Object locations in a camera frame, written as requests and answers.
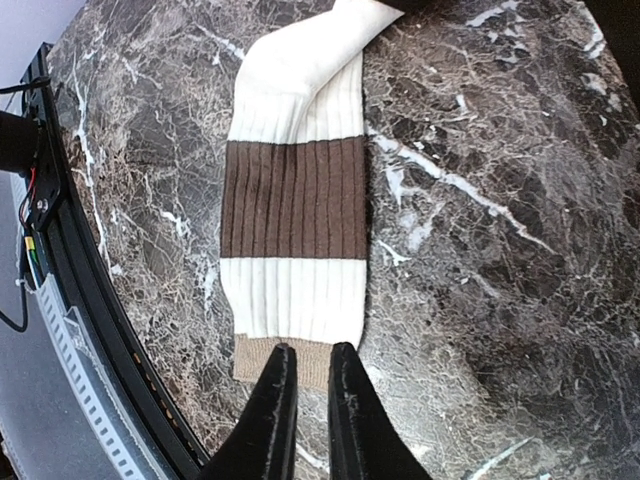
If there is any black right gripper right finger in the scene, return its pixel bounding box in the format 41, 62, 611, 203
328, 343, 430, 479

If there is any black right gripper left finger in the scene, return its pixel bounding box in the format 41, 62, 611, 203
199, 344, 298, 480

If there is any beige brown striped sock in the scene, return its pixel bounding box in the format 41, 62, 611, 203
220, 1, 406, 390

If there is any white slotted cable duct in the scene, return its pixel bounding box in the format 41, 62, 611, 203
9, 174, 151, 480

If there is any black front frame rail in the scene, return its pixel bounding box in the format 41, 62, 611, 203
19, 42, 211, 480

